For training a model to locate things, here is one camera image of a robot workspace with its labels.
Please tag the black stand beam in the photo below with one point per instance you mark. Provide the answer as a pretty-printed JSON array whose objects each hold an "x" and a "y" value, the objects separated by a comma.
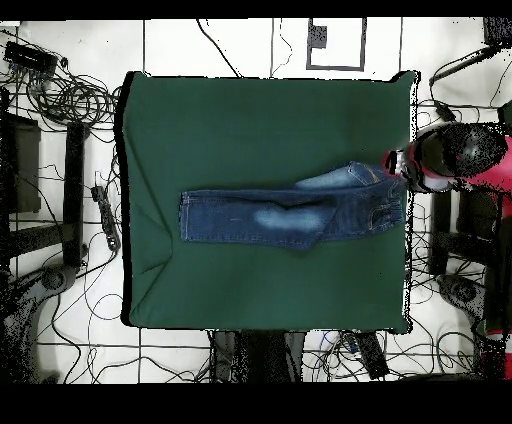
[
  {"x": 74, "y": 192},
  {"x": 440, "y": 224}
]

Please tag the dark speckled box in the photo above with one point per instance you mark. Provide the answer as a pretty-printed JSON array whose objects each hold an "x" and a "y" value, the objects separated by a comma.
[{"x": 498, "y": 32}]

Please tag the blue denim jeans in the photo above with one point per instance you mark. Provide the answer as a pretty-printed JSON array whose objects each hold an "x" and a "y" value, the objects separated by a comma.
[{"x": 240, "y": 216}]

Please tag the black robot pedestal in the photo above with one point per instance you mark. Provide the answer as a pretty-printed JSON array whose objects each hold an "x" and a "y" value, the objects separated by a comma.
[{"x": 256, "y": 356}]

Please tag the black electronics box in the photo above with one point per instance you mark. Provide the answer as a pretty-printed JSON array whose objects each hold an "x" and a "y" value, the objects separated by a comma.
[{"x": 30, "y": 58}]

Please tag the small grey box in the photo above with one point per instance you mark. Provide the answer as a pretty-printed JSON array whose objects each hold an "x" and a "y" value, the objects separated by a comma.
[{"x": 318, "y": 36}]

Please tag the grey rectangular frame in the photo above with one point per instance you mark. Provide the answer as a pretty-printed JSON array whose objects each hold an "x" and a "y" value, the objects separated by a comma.
[{"x": 363, "y": 44}]

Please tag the dark green table cloth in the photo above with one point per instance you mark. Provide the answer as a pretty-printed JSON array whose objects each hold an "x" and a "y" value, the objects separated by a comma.
[{"x": 240, "y": 120}]

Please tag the dark flat panel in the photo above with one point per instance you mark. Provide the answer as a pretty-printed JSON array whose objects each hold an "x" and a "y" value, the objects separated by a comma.
[
  {"x": 26, "y": 168},
  {"x": 474, "y": 216}
]

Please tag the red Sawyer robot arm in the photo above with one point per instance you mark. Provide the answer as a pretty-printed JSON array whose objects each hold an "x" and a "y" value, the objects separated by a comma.
[{"x": 452, "y": 152}]

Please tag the black power adapter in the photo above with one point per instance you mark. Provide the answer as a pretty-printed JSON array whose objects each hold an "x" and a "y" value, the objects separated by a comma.
[{"x": 444, "y": 111}]

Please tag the long black power strip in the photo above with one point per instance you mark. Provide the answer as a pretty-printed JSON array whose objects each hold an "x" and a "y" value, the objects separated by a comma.
[{"x": 372, "y": 356}]

